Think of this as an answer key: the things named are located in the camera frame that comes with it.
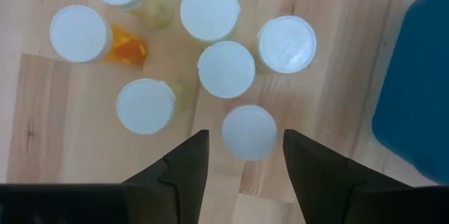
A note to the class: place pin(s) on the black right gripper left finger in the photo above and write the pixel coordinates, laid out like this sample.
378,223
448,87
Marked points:
182,182

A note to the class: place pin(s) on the blue pill bottle white cap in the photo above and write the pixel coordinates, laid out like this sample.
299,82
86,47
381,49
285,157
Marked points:
249,132

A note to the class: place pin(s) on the blue plastic bin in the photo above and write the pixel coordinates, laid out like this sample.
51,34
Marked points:
417,94

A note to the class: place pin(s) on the blue-green pill bottle white cap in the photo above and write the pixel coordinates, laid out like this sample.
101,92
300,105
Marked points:
210,11

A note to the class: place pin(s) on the orange pill bottle white cap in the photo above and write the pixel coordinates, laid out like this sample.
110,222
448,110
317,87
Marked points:
79,33

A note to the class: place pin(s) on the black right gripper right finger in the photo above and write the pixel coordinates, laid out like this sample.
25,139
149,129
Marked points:
315,182

